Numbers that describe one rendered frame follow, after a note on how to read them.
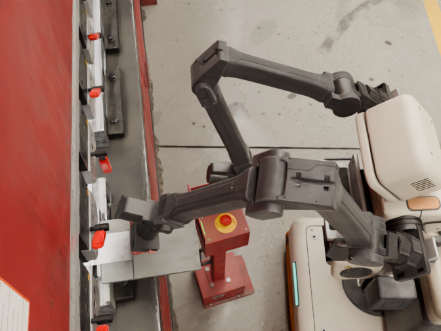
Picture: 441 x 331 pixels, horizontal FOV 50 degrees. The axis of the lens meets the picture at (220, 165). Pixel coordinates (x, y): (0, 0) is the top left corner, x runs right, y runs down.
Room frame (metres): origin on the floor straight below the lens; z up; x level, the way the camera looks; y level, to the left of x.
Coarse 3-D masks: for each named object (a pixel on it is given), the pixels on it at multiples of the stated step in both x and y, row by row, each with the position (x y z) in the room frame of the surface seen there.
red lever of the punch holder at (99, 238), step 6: (90, 228) 0.42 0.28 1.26; (96, 228) 0.42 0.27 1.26; (102, 228) 0.42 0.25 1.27; (108, 228) 0.42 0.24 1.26; (96, 234) 0.39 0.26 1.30; (102, 234) 0.39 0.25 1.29; (96, 240) 0.37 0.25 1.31; (102, 240) 0.37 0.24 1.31; (96, 246) 0.36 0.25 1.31; (102, 246) 0.36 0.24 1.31
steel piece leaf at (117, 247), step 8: (120, 232) 0.52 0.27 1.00; (128, 232) 0.52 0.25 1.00; (112, 240) 0.50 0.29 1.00; (120, 240) 0.50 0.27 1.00; (128, 240) 0.50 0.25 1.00; (104, 248) 0.47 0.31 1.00; (112, 248) 0.47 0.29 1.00; (120, 248) 0.47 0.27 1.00; (128, 248) 0.47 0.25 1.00; (104, 256) 0.45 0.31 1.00; (112, 256) 0.45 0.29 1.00; (120, 256) 0.45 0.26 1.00; (128, 256) 0.45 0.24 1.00; (96, 264) 0.43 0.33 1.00
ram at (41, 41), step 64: (0, 0) 0.53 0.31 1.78; (64, 0) 0.90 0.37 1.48; (0, 64) 0.43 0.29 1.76; (64, 64) 0.71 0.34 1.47; (0, 128) 0.34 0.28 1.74; (64, 128) 0.55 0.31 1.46; (0, 192) 0.26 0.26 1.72; (64, 192) 0.41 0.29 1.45; (0, 256) 0.19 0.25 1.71; (64, 256) 0.29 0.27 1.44; (64, 320) 0.18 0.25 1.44
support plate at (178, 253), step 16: (112, 224) 0.55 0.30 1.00; (128, 224) 0.55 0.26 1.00; (192, 224) 0.55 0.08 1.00; (160, 240) 0.50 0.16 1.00; (176, 240) 0.50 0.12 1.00; (192, 240) 0.50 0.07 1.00; (144, 256) 0.45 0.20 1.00; (160, 256) 0.45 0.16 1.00; (176, 256) 0.45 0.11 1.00; (192, 256) 0.46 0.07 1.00; (112, 272) 0.41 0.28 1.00; (128, 272) 0.41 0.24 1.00; (144, 272) 0.41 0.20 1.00; (160, 272) 0.41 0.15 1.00; (176, 272) 0.41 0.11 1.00
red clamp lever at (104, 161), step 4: (92, 152) 0.63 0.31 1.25; (96, 152) 0.62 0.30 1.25; (100, 152) 0.62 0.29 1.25; (104, 152) 0.62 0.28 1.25; (96, 156) 0.62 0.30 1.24; (100, 156) 0.62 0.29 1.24; (104, 156) 0.63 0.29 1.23; (100, 160) 0.62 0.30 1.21; (104, 160) 0.62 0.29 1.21; (108, 160) 0.63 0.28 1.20; (100, 164) 0.62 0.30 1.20; (104, 164) 0.62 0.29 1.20; (108, 164) 0.62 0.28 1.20; (104, 168) 0.62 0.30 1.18; (108, 168) 0.62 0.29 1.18; (104, 172) 0.62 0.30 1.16; (108, 172) 0.62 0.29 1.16
